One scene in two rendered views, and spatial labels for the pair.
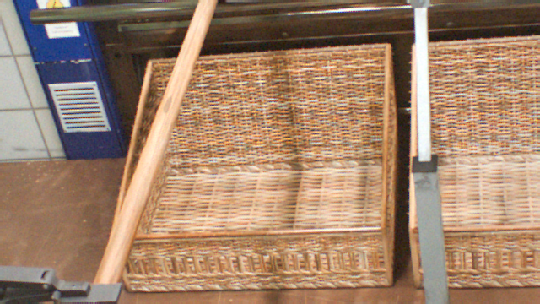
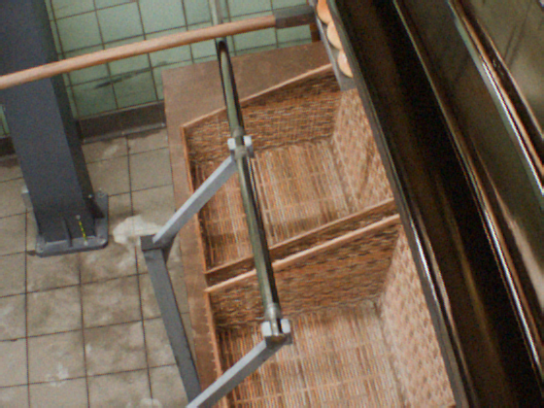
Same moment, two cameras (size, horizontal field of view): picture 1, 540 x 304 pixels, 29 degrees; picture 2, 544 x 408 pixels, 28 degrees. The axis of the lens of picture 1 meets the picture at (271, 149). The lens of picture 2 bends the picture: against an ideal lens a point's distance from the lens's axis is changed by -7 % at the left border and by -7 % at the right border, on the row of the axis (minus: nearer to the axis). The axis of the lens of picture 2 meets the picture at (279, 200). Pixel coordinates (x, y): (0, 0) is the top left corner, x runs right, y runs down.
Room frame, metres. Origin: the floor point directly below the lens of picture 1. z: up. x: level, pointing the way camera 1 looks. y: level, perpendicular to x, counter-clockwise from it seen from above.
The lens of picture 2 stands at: (1.13, -1.95, 2.60)
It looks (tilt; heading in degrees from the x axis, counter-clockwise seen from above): 43 degrees down; 72
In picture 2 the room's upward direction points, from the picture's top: 9 degrees counter-clockwise
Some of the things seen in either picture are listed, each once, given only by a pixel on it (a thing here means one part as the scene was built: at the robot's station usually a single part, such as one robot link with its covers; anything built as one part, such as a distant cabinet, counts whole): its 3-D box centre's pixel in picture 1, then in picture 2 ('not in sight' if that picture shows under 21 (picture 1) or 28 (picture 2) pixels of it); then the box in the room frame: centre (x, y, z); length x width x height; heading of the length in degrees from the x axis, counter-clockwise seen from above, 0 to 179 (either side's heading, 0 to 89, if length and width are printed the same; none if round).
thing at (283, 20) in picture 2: not in sight; (294, 17); (1.86, 0.00, 1.20); 0.09 x 0.04 x 0.03; 166
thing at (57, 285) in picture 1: (66, 284); not in sight; (0.94, 0.27, 1.23); 0.05 x 0.01 x 0.03; 76
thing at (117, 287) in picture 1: (91, 295); not in sight; (0.93, 0.24, 1.21); 0.07 x 0.03 x 0.01; 76
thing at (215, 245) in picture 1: (261, 164); (286, 180); (1.79, 0.03, 0.72); 0.56 x 0.49 x 0.28; 76
